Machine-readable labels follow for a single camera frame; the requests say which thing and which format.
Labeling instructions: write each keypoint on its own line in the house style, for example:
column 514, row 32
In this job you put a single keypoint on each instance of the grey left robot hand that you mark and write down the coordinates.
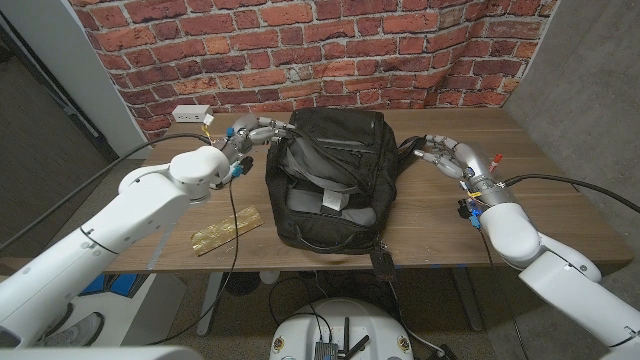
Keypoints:
column 245, row 135

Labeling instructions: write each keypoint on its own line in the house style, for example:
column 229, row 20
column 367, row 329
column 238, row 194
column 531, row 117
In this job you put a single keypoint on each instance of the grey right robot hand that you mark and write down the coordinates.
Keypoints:
column 465, row 160

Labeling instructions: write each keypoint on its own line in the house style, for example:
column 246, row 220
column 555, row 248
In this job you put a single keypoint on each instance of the black backpack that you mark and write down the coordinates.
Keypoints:
column 330, row 230

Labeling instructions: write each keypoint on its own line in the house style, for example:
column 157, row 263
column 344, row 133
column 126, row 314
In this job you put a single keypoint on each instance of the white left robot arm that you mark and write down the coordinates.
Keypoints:
column 100, row 240

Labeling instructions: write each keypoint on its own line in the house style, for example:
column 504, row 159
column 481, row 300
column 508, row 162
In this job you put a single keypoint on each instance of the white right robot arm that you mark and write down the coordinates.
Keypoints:
column 550, row 260

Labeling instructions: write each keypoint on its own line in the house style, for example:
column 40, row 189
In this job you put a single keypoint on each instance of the red white marker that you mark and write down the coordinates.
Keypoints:
column 495, row 161

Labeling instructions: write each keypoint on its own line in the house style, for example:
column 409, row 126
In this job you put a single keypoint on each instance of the black hanging backpack tag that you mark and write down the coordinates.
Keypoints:
column 382, row 262

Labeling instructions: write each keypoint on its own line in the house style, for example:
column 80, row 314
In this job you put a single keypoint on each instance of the white power strip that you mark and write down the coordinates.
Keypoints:
column 192, row 114

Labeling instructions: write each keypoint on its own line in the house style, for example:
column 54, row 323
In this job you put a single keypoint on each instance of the gold foil packet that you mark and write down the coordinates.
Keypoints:
column 225, row 230

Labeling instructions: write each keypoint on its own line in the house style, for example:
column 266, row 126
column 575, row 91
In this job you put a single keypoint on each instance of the brick print backdrop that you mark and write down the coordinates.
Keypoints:
column 350, row 50

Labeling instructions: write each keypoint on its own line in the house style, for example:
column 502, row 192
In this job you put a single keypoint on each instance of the dark table leg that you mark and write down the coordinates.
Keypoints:
column 467, row 300

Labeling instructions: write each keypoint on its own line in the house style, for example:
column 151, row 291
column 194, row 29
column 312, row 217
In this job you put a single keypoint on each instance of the black round floor object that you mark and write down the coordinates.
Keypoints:
column 241, row 284

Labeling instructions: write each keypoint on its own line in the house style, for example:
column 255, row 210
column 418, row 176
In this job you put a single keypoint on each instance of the white table leg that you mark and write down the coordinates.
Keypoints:
column 209, row 305

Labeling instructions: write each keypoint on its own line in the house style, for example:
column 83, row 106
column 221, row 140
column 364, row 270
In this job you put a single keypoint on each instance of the blue white floor item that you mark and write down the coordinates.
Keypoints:
column 112, row 284

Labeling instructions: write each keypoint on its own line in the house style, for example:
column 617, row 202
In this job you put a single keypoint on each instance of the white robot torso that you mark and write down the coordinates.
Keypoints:
column 300, row 330

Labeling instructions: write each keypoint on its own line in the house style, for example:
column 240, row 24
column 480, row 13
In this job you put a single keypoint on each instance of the small computer with antennas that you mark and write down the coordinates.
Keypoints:
column 325, row 350

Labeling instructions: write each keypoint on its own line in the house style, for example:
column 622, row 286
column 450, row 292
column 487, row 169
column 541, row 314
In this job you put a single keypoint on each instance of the grey sneaker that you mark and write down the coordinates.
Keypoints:
column 75, row 332

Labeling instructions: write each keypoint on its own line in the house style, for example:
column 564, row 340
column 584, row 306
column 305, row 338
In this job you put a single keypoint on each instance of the white robot head rim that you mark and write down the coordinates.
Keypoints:
column 100, row 354

